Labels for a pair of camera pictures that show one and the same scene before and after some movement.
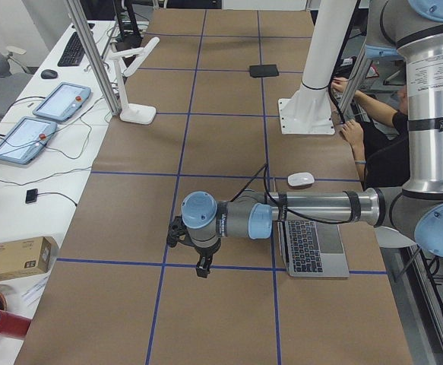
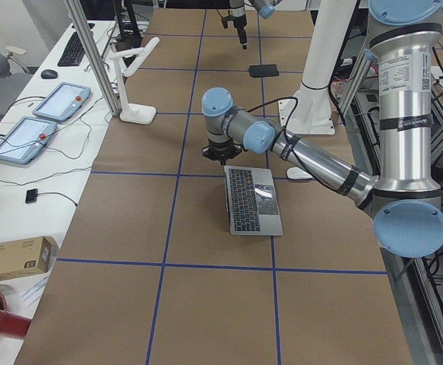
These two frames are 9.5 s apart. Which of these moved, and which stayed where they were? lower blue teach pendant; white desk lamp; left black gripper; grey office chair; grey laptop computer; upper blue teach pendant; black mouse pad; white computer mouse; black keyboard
Moved: white computer mouse; grey laptop computer; left black gripper
Stayed: grey office chair; black keyboard; lower blue teach pendant; black mouse pad; white desk lamp; upper blue teach pendant
